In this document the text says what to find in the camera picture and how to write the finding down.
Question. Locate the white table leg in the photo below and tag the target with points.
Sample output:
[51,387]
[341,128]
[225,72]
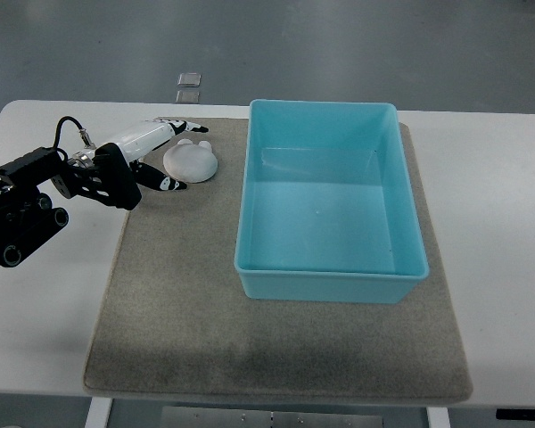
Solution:
[438,417]
[98,413]

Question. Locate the black table control panel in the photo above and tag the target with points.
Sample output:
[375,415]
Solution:
[515,414]

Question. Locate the upper metal floor plate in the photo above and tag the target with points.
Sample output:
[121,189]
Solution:
[189,79]

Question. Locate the white right table leg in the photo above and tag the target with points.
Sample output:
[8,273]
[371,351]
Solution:
[438,417]

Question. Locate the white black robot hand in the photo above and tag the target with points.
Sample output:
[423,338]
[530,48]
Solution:
[136,142]

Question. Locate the white left table leg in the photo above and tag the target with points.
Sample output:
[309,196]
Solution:
[98,413]

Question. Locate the metal table base plate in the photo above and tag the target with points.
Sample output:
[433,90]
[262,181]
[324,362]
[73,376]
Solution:
[218,417]

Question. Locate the grey felt mat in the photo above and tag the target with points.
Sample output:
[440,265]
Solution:
[175,320]

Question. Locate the metal floor plate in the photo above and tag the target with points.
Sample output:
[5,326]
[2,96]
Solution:
[188,96]
[189,79]

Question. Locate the white round toy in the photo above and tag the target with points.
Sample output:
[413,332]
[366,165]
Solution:
[189,162]

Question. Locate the blue plastic box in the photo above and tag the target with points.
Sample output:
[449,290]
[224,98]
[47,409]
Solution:
[328,212]

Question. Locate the lower metal floor plate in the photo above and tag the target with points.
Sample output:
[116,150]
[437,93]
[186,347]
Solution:
[188,96]

